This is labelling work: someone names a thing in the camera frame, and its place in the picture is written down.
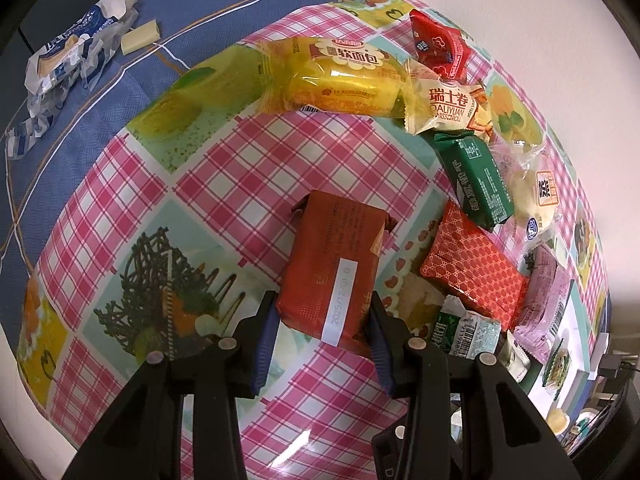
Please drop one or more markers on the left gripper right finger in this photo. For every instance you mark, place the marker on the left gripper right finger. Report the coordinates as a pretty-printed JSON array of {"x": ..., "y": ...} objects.
[{"x": 385, "y": 336}]

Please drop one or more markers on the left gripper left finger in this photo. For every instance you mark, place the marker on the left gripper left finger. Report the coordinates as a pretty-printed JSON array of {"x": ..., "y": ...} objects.
[{"x": 256, "y": 337}]

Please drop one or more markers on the dark red snack packet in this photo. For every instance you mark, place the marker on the dark red snack packet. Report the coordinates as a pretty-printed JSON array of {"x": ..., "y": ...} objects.
[{"x": 328, "y": 282}]

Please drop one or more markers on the light green barcode packet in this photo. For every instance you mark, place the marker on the light green barcode packet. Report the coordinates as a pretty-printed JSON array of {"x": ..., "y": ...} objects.
[{"x": 464, "y": 333}]

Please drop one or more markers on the orange patterned snack packet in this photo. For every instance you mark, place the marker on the orange patterned snack packet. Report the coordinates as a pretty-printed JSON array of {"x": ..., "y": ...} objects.
[{"x": 465, "y": 262}]

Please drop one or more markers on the white text snack packet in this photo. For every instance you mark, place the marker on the white text snack packet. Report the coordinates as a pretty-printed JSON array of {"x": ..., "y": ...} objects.
[{"x": 514, "y": 358}]

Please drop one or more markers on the pink checkered plastic tablecloth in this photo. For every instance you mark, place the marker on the pink checkered plastic tablecloth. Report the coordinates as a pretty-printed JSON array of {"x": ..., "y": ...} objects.
[{"x": 185, "y": 219}]

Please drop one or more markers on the pink snack packet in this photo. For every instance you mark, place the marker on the pink snack packet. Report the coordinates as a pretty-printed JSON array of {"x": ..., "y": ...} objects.
[{"x": 544, "y": 305}]

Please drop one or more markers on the green striped cookie packet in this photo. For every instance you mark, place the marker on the green striped cookie packet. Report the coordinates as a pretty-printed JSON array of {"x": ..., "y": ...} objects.
[{"x": 557, "y": 367}]

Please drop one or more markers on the green snack packet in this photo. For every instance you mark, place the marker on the green snack packet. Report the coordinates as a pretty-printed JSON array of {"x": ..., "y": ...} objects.
[{"x": 475, "y": 177}]

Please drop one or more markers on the white teal-rimmed tray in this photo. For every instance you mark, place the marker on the white teal-rimmed tray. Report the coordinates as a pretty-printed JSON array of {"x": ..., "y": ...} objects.
[{"x": 576, "y": 330}]

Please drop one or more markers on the small yellow cake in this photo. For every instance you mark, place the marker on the small yellow cake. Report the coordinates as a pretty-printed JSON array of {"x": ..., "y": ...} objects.
[{"x": 557, "y": 421}]

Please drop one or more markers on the clear bag yellow bun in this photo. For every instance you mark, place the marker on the clear bag yellow bun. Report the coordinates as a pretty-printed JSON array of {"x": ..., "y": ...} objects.
[{"x": 531, "y": 183}]

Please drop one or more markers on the cluttered items pile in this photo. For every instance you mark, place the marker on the cluttered items pile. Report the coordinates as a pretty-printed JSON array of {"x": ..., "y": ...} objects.
[{"x": 585, "y": 425}]

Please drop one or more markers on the cream swiss roll packet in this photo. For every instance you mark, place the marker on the cream swiss roll packet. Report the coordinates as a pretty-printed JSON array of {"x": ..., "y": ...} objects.
[{"x": 433, "y": 103}]

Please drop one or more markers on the yellow bread packet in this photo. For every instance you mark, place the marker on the yellow bread packet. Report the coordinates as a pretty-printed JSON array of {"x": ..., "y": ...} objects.
[{"x": 340, "y": 76}]

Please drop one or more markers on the bright red candy packet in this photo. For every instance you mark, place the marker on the bright red candy packet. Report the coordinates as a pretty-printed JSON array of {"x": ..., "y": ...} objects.
[{"x": 439, "y": 47}]

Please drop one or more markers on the small white wafer piece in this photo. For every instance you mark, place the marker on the small white wafer piece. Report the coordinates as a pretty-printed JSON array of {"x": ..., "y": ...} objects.
[{"x": 140, "y": 37}]

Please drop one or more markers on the opened blue white wrapper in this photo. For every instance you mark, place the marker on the opened blue white wrapper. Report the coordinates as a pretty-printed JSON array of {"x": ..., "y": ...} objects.
[{"x": 78, "y": 54}]

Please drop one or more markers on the blue fabric cloth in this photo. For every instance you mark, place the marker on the blue fabric cloth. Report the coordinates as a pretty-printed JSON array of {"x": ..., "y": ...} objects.
[{"x": 35, "y": 188}]

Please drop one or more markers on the black device with cable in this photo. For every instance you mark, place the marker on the black device with cable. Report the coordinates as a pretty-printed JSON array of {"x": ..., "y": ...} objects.
[{"x": 616, "y": 367}]

